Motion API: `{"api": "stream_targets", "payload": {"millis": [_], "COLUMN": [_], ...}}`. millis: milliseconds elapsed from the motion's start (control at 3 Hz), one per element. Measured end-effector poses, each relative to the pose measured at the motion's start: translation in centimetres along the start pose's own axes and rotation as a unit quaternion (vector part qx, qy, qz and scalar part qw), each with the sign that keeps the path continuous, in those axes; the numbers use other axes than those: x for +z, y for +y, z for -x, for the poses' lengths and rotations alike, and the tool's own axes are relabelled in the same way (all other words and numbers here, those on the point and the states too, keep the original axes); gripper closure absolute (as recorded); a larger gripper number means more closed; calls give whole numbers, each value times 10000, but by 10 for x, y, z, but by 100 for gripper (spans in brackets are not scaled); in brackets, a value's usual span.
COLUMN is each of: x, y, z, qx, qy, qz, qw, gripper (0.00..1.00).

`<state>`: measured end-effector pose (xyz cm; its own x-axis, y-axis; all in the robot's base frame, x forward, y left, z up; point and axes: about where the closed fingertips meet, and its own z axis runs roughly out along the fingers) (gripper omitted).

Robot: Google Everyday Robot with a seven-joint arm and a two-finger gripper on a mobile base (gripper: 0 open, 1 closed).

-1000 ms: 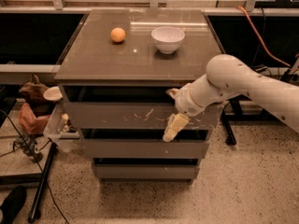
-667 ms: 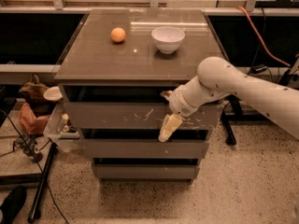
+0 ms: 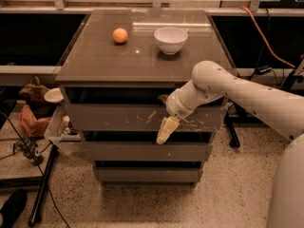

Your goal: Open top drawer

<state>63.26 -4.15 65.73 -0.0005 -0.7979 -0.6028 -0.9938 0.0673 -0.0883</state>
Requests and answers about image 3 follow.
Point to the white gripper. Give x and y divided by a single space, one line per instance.
176 106

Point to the grey top drawer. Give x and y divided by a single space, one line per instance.
128 117

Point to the grey drawer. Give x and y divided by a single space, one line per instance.
128 117
139 151
146 175

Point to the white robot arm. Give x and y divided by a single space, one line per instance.
282 111

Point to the grey drawer cabinet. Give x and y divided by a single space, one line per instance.
99 71

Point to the grey middle drawer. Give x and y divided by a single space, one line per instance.
139 151

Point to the grey bottom drawer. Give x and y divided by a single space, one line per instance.
146 175

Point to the black table leg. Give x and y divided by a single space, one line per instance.
240 118

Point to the white bowl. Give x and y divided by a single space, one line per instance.
170 40

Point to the orange fruit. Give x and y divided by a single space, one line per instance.
120 35

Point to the black power adapter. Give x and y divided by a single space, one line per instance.
262 70

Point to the clear plastic bin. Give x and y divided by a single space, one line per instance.
61 135

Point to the small white dish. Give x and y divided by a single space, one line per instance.
54 96

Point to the brown cloth pile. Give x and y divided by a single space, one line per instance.
36 113

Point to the black floor bar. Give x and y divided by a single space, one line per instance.
35 216

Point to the black shoe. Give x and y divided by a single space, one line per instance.
13 208

